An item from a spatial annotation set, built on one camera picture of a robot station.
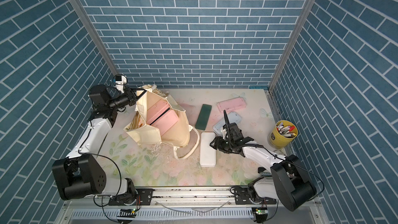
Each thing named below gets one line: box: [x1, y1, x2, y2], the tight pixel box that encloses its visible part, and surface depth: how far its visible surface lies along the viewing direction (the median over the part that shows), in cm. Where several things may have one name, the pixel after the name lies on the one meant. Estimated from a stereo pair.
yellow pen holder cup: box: [269, 119, 298, 147], surface depth 86 cm
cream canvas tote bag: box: [124, 84, 201, 160], surface depth 86 cm
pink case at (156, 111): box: [146, 99, 171, 126], surface depth 96 cm
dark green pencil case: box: [194, 103, 212, 131], surface depth 105 cm
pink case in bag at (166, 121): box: [150, 107, 179, 136], surface depth 95 cm
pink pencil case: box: [216, 96, 247, 114], surface depth 111 cm
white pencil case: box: [199, 131, 217, 168], surface depth 88 cm
